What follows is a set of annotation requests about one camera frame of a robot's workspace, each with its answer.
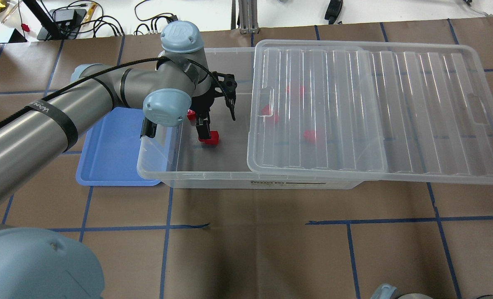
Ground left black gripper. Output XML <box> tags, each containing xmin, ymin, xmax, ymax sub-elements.
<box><xmin>191</xmin><ymin>71</ymin><xmax>237</xmax><ymax>141</ymax></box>

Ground clear plastic box lid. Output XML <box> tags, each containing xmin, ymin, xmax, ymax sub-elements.
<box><xmin>247</xmin><ymin>39</ymin><xmax>493</xmax><ymax>185</ymax></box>

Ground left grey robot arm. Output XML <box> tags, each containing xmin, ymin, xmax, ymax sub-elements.
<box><xmin>0</xmin><ymin>21</ymin><xmax>237</xmax><ymax>299</ymax></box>

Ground clear plastic storage box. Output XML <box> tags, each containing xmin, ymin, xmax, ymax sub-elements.
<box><xmin>137</xmin><ymin>47</ymin><xmax>360</xmax><ymax>190</ymax></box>

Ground blue plastic tray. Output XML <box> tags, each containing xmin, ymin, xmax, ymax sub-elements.
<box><xmin>76</xmin><ymin>108</ymin><xmax>161</xmax><ymax>186</ymax></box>

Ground black power adapter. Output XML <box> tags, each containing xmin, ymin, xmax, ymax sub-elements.
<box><xmin>50</xmin><ymin>8</ymin><xmax>87</xmax><ymax>27</ymax></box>

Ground aluminium frame post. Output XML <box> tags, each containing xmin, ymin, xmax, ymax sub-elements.
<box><xmin>231</xmin><ymin>0</ymin><xmax>259</xmax><ymax>34</ymax></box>

